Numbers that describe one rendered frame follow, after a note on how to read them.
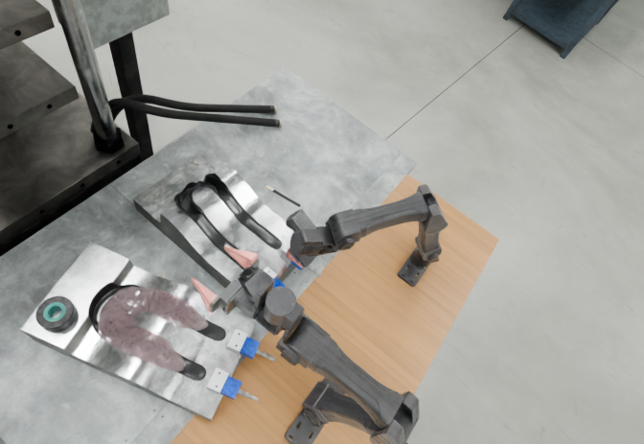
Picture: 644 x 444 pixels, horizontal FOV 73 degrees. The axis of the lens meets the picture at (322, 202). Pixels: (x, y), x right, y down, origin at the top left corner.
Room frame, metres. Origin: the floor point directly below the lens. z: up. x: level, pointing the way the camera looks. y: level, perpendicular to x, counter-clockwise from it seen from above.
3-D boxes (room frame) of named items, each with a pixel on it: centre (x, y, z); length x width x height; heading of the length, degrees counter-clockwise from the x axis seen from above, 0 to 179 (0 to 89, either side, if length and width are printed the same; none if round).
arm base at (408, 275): (0.80, -0.39, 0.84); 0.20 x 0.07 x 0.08; 162
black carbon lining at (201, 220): (0.60, 0.25, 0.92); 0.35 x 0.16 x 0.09; 71
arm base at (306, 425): (0.23, -0.20, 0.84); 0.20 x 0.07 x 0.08; 162
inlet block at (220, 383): (0.19, 0.03, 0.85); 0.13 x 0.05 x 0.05; 88
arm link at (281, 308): (0.28, -0.03, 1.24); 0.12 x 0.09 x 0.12; 72
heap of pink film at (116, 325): (0.26, 0.29, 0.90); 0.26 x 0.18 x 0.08; 88
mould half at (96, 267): (0.25, 0.30, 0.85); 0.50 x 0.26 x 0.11; 88
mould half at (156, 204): (0.62, 0.26, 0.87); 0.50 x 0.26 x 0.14; 71
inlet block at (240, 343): (0.30, 0.02, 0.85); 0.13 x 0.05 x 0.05; 88
